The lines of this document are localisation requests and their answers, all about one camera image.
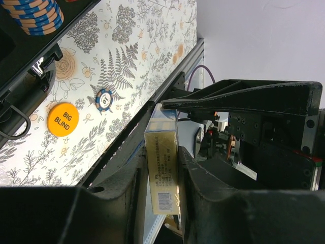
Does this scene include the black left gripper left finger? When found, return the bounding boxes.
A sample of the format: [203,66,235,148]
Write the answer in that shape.
[1,148,148,243]

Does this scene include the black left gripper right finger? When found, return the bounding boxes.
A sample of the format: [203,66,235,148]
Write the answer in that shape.
[178,147,324,243]

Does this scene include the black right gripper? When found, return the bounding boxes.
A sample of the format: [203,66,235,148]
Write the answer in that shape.
[161,79,324,191]

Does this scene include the blue playing card deck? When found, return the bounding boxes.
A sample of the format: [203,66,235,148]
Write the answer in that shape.
[144,103,180,215]

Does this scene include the black poker set case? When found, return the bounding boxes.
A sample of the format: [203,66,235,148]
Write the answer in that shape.
[1,1,98,145]

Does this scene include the orange big blind button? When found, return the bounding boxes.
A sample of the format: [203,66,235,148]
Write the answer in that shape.
[47,103,79,137]

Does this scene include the blue tan chip row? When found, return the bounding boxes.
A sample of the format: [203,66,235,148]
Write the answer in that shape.
[1,0,64,36]

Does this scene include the slotted cable duct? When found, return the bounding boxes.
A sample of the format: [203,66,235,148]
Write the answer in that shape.
[143,196,166,244]

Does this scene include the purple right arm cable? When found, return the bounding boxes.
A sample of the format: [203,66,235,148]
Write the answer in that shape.
[186,65,216,92]

